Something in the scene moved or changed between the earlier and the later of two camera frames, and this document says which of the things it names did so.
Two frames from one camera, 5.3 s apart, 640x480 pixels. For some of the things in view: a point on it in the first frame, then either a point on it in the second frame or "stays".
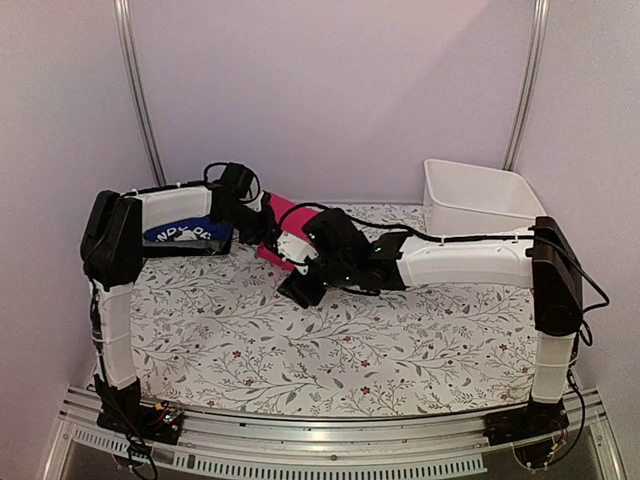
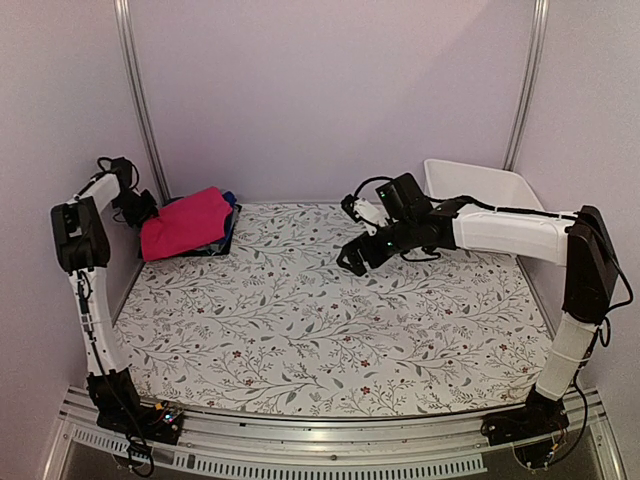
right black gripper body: x=300 y=288 to x=404 y=239
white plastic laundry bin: x=465 y=198 stays
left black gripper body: x=252 y=228 to x=140 y=207
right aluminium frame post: x=536 y=54 stays
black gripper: x=336 y=243 to x=401 y=195
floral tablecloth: x=213 y=335 stays
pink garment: x=291 y=218 to x=183 y=224
